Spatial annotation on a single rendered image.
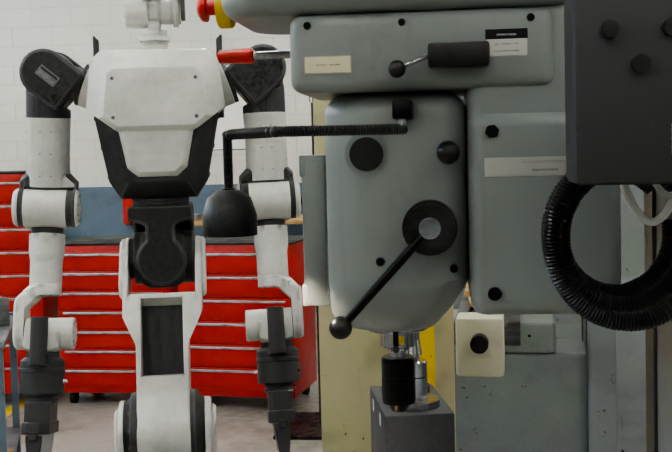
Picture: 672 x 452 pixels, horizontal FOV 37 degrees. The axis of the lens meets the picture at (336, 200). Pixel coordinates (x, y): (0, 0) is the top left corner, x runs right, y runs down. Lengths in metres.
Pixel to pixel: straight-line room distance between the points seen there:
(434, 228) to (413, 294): 0.10
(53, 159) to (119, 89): 0.21
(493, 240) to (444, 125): 0.16
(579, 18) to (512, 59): 0.25
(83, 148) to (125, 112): 9.02
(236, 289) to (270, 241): 3.98
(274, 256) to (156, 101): 0.40
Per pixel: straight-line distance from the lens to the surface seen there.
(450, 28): 1.30
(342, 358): 3.22
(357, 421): 3.26
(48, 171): 2.16
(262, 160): 2.12
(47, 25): 11.28
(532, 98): 1.31
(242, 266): 6.06
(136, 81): 2.06
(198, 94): 2.06
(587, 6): 1.06
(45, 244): 2.16
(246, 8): 1.33
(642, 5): 1.07
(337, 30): 1.31
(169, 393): 2.06
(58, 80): 2.13
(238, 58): 1.54
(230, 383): 6.21
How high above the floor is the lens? 1.56
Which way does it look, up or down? 3 degrees down
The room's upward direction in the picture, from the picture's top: 1 degrees counter-clockwise
